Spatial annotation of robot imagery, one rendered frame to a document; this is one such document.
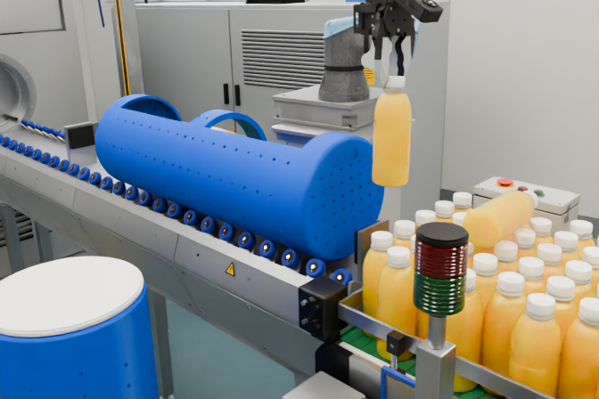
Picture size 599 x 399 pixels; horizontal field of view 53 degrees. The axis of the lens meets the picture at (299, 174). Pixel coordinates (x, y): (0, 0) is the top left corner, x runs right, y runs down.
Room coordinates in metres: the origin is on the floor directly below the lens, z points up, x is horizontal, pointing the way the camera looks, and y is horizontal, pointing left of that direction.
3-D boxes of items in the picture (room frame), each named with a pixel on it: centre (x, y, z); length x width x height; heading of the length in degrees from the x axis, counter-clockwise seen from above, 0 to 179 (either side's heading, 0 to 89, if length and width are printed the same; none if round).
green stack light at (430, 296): (0.67, -0.17, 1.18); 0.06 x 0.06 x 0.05
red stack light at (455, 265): (0.67, -0.17, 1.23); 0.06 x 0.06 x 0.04
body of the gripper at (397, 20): (1.14, -0.16, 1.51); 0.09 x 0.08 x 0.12; 39
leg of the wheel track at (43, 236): (2.67, 1.24, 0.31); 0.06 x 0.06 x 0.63; 45
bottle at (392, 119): (1.10, -0.18, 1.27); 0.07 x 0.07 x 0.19
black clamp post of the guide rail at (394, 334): (0.88, -0.16, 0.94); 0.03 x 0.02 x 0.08; 45
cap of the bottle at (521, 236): (1.02, -0.41, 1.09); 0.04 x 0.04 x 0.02
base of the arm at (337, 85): (1.75, -0.14, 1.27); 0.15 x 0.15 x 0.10
